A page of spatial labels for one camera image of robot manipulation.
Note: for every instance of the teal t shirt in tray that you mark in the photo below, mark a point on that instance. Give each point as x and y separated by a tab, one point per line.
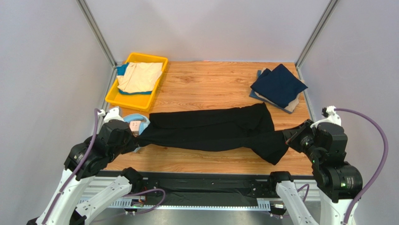
121	72

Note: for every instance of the yellow plastic tray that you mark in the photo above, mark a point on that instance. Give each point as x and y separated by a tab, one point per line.
139	101

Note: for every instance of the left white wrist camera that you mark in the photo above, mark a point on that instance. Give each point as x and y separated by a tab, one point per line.
114	113

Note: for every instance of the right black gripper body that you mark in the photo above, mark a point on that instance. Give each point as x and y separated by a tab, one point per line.
297	137

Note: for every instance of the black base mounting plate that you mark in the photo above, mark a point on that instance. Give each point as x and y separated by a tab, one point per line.
201	189

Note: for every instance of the light blue headphones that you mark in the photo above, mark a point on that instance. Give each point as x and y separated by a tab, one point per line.
140	120

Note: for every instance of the small pink box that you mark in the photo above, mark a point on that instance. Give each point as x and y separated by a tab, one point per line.
135	127

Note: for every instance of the black t shirt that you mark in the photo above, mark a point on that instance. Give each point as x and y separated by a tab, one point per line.
218	130

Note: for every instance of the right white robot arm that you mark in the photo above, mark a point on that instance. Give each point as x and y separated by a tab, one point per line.
324	143

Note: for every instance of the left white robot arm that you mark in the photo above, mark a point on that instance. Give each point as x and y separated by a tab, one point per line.
64	207

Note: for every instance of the aluminium frame rail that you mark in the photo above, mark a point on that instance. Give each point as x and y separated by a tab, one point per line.
84	6

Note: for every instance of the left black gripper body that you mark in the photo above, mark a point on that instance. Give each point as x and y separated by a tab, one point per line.
129	145

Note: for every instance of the folded navy t shirt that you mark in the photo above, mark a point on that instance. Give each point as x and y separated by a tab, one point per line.
277	84

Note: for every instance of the cream t shirt in tray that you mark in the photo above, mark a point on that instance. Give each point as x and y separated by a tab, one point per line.
140	77

